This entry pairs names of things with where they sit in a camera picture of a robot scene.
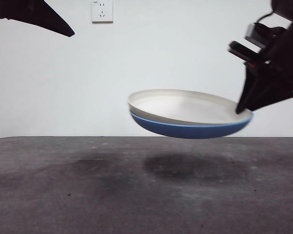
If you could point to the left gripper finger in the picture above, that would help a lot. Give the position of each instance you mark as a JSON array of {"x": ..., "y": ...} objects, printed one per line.
[{"x": 34, "y": 14}]

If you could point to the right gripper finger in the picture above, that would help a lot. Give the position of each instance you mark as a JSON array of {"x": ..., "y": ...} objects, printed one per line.
[
  {"x": 273, "y": 95},
  {"x": 247, "y": 90}
]

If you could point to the white round plate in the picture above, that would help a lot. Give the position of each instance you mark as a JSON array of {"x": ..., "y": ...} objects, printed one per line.
[{"x": 180, "y": 107}]

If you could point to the blue round plate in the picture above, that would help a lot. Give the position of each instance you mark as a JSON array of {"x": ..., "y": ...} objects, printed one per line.
[{"x": 185, "y": 130}]

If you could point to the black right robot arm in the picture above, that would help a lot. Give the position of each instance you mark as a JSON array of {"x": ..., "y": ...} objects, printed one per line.
[{"x": 288, "y": 9}]

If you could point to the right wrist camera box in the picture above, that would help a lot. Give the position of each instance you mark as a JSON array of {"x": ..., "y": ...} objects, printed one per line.
[{"x": 249, "y": 31}]

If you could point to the white wall socket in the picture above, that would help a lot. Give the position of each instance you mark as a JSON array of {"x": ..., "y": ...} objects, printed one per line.
[{"x": 102, "y": 12}]

